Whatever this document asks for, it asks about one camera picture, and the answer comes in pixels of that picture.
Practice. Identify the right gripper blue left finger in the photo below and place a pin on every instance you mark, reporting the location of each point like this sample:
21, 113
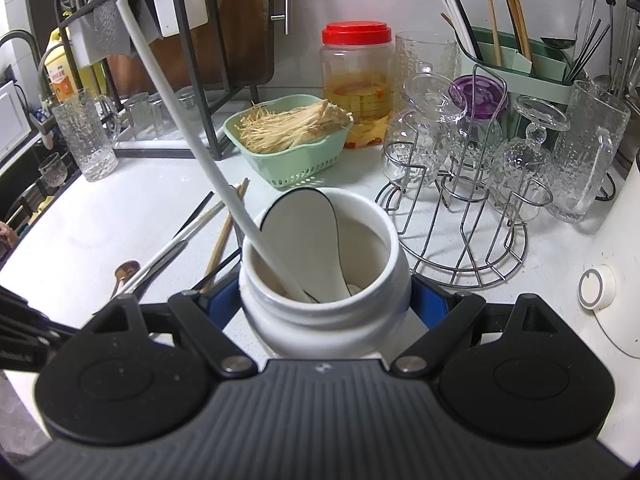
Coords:
223, 301

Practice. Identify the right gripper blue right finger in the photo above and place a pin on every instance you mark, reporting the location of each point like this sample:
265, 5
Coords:
429, 301

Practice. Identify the stainless steel spoon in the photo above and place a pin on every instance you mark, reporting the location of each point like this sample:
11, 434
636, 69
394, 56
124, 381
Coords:
125, 272

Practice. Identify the white ceramic utensil jar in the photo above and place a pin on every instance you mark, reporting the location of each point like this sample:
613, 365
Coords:
377, 275

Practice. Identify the white ceramic soup spoon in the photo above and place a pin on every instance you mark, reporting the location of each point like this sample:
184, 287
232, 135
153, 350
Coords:
302, 226

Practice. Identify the long white ladle handle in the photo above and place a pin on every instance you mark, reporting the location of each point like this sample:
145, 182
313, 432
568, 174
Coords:
221, 186

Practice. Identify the person's left hand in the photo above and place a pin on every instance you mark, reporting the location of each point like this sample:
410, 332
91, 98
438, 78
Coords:
8, 240

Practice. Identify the wooden chopstick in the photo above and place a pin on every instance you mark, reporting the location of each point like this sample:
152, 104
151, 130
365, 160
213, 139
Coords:
218, 251

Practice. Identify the black chopstick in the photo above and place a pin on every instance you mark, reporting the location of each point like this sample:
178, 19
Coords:
195, 213
210, 277

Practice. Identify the upside down stemmed glass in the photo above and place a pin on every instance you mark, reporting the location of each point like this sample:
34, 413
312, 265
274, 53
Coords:
521, 168

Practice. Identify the black metal dish rack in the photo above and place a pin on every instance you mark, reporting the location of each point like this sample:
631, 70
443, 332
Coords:
216, 47

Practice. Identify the enoki mushroom bundle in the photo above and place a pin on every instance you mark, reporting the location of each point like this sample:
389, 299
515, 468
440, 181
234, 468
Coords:
265, 132

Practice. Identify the green plastic basket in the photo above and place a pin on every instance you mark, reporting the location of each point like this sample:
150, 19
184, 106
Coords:
296, 164

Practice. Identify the tall clear glass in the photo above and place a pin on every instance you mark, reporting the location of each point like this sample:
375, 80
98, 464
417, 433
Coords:
423, 67

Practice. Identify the purple lid glass jar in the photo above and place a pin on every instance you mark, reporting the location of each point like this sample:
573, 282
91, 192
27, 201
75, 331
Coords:
479, 132

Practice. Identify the textured glass tumbler left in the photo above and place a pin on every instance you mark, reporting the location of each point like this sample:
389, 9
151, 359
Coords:
79, 119

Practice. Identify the red lid plastic jar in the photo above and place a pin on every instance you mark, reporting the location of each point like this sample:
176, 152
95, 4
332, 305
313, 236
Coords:
355, 59

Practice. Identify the green utensil drainer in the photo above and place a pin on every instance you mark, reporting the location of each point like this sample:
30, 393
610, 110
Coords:
541, 78

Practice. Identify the yellow oil bottle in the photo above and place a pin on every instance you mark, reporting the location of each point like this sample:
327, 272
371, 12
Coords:
60, 75

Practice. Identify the metal wire cup rack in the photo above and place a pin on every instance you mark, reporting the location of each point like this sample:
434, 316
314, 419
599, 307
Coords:
450, 229

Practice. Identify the glass mug with handle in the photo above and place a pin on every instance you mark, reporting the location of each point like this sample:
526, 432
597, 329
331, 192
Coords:
584, 152

